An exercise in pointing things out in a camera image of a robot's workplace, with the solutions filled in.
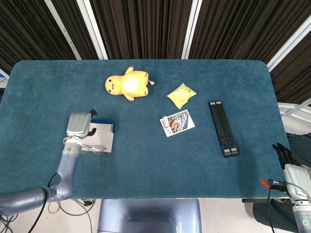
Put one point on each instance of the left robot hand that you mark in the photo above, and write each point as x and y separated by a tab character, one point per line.
77	125

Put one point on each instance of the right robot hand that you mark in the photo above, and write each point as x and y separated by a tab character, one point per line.
296	179

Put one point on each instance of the blue glasses case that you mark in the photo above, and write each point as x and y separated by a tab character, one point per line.
102	138

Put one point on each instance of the wire-frame eyeglasses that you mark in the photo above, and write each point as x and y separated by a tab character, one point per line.
97	149

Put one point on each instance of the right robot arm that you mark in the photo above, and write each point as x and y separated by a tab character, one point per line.
302	218

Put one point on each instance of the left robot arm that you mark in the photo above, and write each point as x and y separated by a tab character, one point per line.
68	167

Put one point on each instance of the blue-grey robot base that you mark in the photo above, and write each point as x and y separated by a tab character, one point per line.
148	216

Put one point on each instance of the yellow plush toy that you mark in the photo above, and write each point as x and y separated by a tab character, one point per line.
116	85

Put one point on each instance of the teal table cloth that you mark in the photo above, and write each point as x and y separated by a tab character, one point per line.
155	157

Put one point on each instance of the white and blue panel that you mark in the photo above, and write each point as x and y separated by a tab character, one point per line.
3	78

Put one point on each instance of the black folding laptop stand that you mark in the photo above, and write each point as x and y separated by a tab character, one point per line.
223	128

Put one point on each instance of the picture postcard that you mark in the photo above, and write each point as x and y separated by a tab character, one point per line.
181	123

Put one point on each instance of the yellow snack packet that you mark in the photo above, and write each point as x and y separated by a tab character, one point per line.
181	95

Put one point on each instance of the dark brown pleated curtain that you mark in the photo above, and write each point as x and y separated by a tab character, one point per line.
145	24

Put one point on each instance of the white metal frame rail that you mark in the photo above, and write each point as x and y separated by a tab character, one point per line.
291	110

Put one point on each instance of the white frame post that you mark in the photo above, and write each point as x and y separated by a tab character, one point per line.
192	29
63	29
289	47
93	29

